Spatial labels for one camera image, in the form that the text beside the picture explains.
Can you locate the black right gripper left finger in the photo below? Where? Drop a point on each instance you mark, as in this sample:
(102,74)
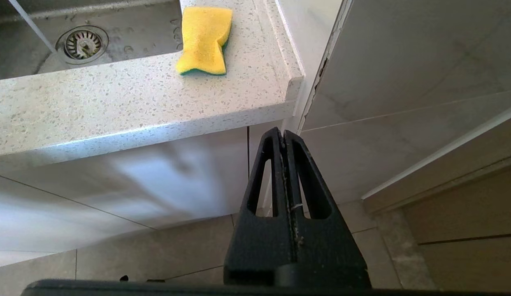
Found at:
(255,246)

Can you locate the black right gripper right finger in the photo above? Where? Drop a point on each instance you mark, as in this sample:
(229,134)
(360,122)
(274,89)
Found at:
(325,250)

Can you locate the yellow and green sponge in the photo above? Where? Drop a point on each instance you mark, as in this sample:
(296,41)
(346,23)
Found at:
(203,39)

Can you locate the stainless steel sink basin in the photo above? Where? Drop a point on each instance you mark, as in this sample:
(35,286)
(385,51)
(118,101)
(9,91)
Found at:
(136,33)

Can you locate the beige wooden trim board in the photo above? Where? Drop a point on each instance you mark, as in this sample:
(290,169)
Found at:
(444,172)

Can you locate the round metal drain strainer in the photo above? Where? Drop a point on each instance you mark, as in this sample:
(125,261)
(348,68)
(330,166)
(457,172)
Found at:
(82,43)

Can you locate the running tap water stream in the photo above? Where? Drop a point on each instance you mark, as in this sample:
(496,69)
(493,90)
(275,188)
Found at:
(31,25)

